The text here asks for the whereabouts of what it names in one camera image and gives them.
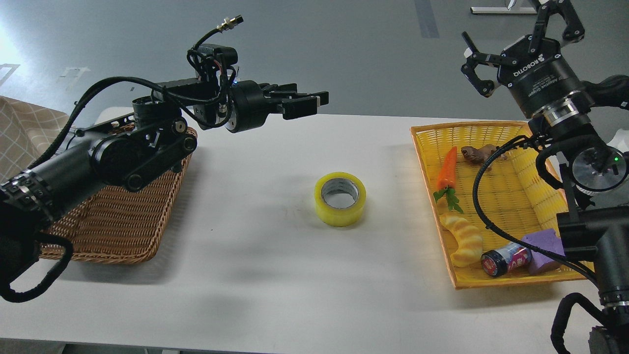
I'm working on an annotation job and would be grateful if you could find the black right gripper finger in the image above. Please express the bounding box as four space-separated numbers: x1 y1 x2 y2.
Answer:
460 31 507 98
528 0 586 52

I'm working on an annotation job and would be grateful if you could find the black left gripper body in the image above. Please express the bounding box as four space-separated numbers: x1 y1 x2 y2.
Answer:
226 80 280 134

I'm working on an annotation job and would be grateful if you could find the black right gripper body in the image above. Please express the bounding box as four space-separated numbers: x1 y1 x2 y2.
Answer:
497 34 594 119

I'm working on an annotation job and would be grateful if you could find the yellow tape roll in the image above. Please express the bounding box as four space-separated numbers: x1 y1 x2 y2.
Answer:
313 171 368 227

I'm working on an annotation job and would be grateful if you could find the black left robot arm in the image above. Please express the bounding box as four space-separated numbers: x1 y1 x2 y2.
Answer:
1 44 329 247

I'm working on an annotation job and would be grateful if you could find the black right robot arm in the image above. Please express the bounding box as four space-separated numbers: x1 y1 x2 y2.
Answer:
461 0 629 354

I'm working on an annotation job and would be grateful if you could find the brown toy animal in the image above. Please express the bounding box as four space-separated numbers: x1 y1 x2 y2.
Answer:
460 144 498 168

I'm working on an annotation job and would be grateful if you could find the black shoe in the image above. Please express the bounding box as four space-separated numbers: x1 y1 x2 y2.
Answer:
581 75 629 110

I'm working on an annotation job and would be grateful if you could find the white metal stand base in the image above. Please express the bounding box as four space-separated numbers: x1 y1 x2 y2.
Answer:
470 0 537 15

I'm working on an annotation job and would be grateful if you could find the orange toy carrot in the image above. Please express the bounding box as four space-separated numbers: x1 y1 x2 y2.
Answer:
432 146 464 214

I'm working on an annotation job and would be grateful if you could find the yellow plastic basket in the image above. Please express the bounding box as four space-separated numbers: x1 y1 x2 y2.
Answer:
410 120 583 290

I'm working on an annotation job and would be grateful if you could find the purple foam block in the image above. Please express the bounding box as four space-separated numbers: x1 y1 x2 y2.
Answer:
521 228 567 276

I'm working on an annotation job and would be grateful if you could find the yellow toy croissant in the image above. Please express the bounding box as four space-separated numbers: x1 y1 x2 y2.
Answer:
439 214 484 267

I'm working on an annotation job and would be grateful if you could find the red and black can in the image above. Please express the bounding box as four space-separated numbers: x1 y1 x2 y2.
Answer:
481 242 532 277

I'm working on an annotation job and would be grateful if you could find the beige checkered cloth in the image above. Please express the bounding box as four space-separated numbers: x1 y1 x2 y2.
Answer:
0 96 69 183

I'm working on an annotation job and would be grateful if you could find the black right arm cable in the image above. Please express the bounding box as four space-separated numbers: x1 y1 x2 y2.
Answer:
472 134 598 283

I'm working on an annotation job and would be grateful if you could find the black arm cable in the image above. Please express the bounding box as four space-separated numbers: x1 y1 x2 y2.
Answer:
0 234 74 303
472 134 598 283

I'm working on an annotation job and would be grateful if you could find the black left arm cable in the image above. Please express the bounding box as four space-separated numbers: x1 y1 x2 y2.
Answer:
0 234 74 303

